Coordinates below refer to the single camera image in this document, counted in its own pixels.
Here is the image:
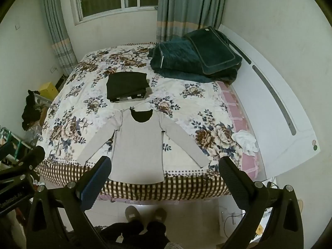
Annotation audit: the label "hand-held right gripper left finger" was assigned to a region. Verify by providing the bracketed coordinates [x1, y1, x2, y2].
[26, 156, 112, 249]

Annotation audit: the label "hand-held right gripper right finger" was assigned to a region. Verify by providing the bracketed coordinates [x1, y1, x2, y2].
[220, 156, 304, 249]

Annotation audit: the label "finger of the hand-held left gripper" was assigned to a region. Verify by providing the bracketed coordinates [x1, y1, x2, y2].
[0, 146, 46, 174]

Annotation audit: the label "grey long-sleeve shirt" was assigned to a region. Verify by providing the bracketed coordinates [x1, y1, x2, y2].
[76, 106, 209, 184]

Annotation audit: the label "stack of folded dark clothes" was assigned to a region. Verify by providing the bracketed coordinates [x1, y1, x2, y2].
[106, 72, 152, 103]

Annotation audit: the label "green rack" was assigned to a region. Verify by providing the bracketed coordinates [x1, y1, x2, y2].
[0, 126, 26, 166]

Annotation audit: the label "crumpled white cloth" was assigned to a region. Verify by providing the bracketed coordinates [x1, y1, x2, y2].
[231, 130, 259, 157]

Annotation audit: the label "hanging black cloth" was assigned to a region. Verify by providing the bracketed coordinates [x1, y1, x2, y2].
[21, 89, 43, 131]

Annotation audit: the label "person's left grey slipper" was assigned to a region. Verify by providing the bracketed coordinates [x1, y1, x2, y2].
[125, 205, 143, 223]

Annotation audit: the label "person's grey slipper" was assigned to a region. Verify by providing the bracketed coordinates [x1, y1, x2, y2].
[149, 208, 167, 225]
[125, 205, 143, 223]

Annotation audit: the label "clear plastic storage box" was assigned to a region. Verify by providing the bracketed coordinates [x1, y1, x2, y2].
[34, 95, 52, 125]

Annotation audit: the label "white headboard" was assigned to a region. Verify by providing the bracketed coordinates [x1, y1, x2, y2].
[218, 24, 320, 181]

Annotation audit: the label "person's black pants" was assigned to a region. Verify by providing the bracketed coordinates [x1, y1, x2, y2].
[100, 220, 166, 249]

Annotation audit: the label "pink checked bed sheet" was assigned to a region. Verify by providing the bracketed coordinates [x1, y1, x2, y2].
[216, 80, 260, 179]

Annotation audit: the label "yellow box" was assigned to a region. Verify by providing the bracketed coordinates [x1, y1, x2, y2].
[38, 82, 60, 101]

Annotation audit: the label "person's right grey slipper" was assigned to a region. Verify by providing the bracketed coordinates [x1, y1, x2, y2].
[149, 208, 167, 225]

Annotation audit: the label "floral bedspread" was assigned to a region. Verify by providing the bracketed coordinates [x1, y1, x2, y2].
[35, 41, 234, 203]

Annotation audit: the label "grey-blue striped curtain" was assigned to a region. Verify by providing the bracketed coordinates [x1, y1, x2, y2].
[39, 0, 78, 77]
[156, 0, 229, 44]

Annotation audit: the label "dark green pillow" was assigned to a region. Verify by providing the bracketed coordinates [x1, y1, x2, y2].
[185, 27, 243, 75]

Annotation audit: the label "dark green blanket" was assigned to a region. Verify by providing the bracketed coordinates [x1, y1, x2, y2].
[148, 38, 243, 83]

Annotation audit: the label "floor cable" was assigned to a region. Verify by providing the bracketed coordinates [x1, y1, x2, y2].
[223, 211, 245, 235]

